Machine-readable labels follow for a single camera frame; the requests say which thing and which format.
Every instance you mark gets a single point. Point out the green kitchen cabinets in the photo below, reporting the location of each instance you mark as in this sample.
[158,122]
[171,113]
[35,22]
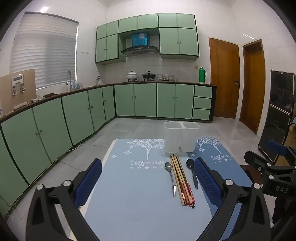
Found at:
[168,39]
[69,120]

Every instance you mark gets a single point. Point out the plain light wooden chopstick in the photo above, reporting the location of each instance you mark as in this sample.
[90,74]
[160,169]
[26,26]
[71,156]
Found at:
[177,180]

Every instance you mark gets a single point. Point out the plain wooden door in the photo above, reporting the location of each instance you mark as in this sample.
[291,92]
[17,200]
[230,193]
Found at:
[253,85]

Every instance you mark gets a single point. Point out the small metal kettle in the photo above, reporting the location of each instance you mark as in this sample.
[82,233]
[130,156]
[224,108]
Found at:
[98,81]

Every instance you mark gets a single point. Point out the black spoon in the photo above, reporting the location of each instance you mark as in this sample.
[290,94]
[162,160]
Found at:
[190,163]

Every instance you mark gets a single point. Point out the brown cardboard board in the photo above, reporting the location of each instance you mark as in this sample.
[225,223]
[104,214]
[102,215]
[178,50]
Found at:
[30,83]

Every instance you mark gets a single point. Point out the row of glass jars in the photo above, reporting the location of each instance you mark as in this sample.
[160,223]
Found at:
[166,77]

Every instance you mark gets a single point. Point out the green lower kitchen cabinets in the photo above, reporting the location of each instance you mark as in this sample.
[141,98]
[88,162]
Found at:
[69,120]

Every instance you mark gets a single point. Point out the metal spoon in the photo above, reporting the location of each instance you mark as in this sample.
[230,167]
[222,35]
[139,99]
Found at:
[168,166]

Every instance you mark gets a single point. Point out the metal kitchen faucet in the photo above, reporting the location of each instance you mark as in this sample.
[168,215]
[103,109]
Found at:
[69,78]

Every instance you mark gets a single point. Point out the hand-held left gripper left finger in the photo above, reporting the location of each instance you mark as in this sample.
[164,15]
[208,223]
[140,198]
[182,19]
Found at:
[91,180]

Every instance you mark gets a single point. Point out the white window blinds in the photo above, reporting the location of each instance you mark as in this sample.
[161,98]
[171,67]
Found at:
[44,53]

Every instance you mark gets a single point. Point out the white cooking pot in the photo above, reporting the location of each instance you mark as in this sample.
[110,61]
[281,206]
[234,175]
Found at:
[132,76]

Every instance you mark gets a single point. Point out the green thermos flask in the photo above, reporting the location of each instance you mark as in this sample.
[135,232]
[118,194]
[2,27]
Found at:
[202,75]

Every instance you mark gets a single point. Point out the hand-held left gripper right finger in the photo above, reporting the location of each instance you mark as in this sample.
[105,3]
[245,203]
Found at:
[207,180]

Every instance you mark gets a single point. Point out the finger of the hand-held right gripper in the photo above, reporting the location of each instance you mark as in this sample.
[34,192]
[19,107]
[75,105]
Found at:
[276,147]
[256,161]

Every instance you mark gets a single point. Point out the black wok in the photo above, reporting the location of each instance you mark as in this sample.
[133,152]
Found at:
[148,76]

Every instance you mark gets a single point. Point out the green upper kitchen cabinets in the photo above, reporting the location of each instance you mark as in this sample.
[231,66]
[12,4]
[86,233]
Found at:
[168,39]

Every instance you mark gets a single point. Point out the white two-compartment utensil holder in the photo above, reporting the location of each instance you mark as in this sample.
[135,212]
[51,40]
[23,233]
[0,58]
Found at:
[175,139]

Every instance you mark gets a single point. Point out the dark blue tree-print mat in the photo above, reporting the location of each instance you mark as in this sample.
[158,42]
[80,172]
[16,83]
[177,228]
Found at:
[229,166]

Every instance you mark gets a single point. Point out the black glass-front cabinet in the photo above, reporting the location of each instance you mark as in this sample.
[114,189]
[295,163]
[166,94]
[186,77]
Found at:
[275,111]

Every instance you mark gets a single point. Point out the light blue tree-print mat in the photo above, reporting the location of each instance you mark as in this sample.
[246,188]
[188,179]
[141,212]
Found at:
[129,185]

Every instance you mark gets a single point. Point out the black range hood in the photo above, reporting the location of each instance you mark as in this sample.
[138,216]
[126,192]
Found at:
[140,47]

